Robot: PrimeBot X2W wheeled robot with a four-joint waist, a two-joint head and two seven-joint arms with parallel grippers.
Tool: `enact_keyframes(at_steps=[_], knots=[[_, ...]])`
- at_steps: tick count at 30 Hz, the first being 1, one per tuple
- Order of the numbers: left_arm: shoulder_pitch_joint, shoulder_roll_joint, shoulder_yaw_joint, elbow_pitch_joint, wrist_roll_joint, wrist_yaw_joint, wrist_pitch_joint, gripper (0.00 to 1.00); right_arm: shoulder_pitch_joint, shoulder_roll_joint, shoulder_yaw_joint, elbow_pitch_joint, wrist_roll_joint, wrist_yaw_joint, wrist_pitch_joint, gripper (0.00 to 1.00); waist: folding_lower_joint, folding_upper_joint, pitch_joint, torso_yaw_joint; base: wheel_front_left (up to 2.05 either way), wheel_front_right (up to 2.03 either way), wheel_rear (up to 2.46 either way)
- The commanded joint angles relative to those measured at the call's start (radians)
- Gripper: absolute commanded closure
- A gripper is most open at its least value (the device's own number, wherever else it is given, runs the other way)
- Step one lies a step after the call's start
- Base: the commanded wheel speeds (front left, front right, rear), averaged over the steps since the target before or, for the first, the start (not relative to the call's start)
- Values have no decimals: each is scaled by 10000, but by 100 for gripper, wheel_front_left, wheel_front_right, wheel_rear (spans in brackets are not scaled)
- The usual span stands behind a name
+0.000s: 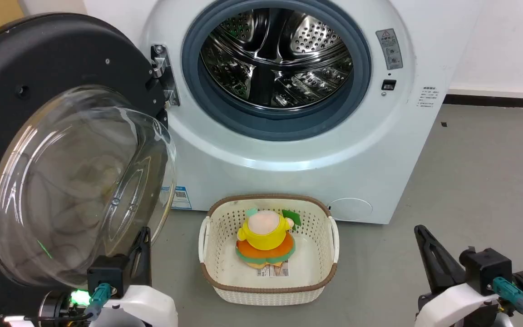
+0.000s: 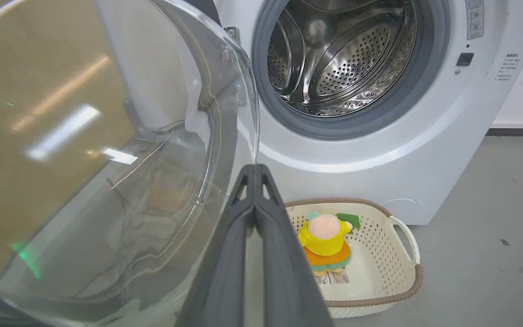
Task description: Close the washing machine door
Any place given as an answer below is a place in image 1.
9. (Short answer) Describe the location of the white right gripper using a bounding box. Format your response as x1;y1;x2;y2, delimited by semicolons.
414;225;501;327

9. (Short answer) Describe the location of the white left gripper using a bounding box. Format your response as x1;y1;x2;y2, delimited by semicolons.
90;227;179;327

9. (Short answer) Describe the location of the white front-load washing machine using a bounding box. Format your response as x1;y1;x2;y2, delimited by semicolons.
84;0;484;225

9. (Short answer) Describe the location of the metal door hinge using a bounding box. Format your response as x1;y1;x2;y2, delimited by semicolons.
150;44;181;108

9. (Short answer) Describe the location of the black round glass washer door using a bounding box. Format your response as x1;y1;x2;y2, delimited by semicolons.
0;13;178;318

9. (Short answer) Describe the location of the blue energy label sticker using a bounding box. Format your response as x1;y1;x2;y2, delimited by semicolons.
170;185;193;211

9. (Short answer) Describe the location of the round white filter cover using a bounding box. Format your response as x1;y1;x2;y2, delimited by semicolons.
327;198;374;223

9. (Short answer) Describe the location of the yellow orange plush doll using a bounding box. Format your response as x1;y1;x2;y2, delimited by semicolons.
235;208;302;270

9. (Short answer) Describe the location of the cream plastic laundry basket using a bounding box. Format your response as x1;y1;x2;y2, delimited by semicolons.
198;194;340;306

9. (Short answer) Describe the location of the white paper barcode tag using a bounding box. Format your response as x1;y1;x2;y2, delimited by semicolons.
256;265;290;278

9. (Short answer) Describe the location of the white text sticker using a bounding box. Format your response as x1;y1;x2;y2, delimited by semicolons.
417;85;436;109

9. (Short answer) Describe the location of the black baseboard strip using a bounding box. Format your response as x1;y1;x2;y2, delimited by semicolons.
443;94;523;110

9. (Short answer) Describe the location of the grey warning sticker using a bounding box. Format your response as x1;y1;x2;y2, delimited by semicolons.
375;28;404;71

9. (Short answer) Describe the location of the stainless steel washer drum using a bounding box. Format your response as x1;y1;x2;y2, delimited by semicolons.
200;8;354;110

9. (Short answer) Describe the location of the teal left cable connector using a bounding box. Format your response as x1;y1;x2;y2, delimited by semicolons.
88;282;113;316

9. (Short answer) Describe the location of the teal cable connector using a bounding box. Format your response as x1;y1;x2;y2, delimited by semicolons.
492;277;523;315
88;282;113;316

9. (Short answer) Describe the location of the teal right cable connector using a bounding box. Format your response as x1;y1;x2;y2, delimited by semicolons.
492;277;523;315

